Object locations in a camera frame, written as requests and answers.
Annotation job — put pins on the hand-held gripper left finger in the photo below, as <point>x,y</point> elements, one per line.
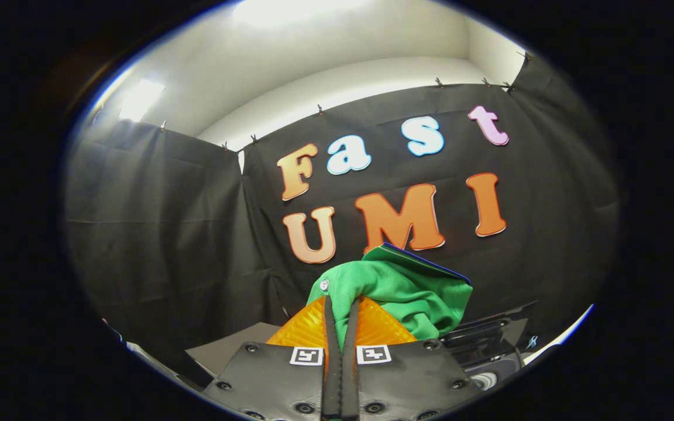
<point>267,380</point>

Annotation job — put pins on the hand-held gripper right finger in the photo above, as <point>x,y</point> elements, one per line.
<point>413,380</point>

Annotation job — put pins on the dark grey washing machine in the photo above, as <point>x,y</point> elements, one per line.
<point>495,371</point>

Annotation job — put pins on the grey flat board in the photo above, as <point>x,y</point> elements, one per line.
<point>226,351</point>

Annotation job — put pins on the dark washing machine lid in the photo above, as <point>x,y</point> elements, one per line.
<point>489,333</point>

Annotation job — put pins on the green polo shirt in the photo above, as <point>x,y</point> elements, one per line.
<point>407,292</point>

